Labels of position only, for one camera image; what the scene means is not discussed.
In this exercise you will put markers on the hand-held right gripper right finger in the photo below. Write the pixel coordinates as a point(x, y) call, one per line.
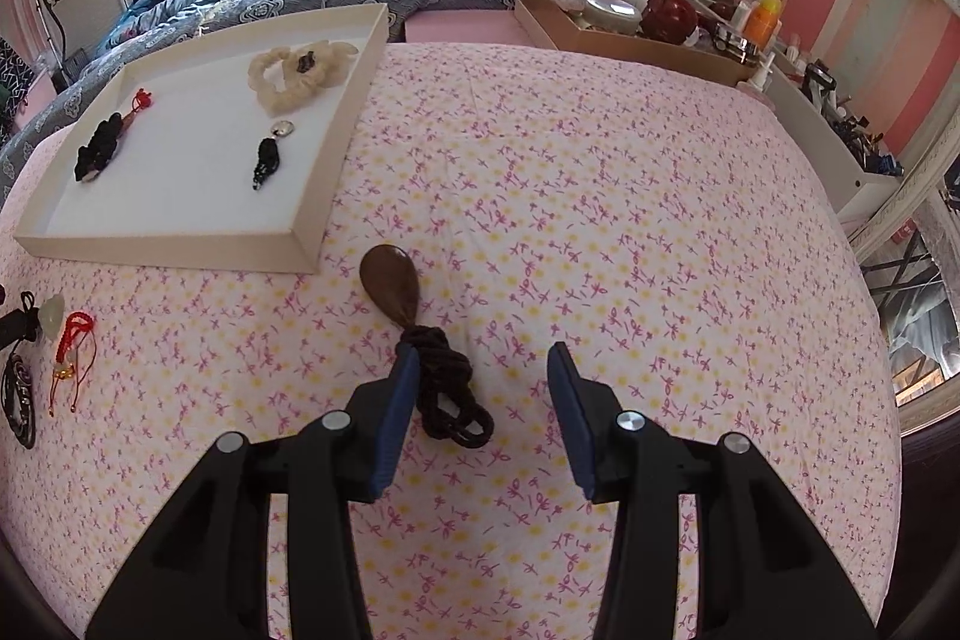
point(570, 415)

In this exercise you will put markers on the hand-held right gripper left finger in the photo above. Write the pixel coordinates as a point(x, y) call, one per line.
point(397, 415)

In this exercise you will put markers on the garment steamer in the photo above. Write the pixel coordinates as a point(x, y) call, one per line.
point(45, 18)

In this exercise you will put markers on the brown cardboard tray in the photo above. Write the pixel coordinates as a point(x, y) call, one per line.
point(570, 36)

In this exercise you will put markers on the pink floral tablecloth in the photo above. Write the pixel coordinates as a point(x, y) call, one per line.
point(600, 220)

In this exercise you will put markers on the orange bottle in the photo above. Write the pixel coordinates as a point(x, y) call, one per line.
point(763, 21)

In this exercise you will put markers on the cream scrunchie with dark clip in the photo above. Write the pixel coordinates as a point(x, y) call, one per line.
point(281, 85)

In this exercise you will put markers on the white shallow tray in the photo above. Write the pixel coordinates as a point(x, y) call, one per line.
point(195, 175)

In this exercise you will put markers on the amber pendant with red knot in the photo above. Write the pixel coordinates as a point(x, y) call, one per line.
point(141, 102)

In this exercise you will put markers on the white desk organizer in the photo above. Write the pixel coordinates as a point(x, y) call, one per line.
point(817, 145)

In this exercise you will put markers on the black scrunchie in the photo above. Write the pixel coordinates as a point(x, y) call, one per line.
point(97, 149)

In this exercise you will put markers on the dark red round jar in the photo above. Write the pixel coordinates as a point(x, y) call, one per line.
point(669, 16)

